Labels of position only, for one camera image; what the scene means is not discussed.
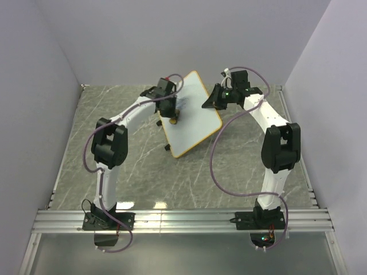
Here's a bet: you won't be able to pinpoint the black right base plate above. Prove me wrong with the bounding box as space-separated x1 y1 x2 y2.
229 212 286 230

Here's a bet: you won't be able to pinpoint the aluminium mounting rail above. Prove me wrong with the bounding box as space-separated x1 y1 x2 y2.
31 209 334 234

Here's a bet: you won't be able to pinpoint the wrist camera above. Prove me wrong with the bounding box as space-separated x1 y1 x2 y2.
221 68 232 89
157 77 177 93

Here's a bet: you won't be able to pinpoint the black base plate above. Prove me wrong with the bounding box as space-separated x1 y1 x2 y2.
229 212 286 230
82 212 135 231

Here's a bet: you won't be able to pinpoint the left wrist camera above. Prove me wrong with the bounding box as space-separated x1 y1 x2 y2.
157 77 177 93

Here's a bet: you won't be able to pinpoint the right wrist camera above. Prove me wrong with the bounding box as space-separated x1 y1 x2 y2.
221 68 232 89

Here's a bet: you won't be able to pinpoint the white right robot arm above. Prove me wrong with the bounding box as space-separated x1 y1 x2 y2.
202 66 301 230

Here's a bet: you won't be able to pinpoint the yellow-framed whiteboard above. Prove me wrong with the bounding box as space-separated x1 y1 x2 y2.
159 70 222 158

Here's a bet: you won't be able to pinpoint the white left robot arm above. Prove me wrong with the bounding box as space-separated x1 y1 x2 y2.
90 77 184 230

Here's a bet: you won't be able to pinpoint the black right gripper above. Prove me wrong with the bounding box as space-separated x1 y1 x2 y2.
201 85 236 112

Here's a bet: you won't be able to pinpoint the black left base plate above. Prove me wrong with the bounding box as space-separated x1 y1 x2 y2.
82 212 135 231

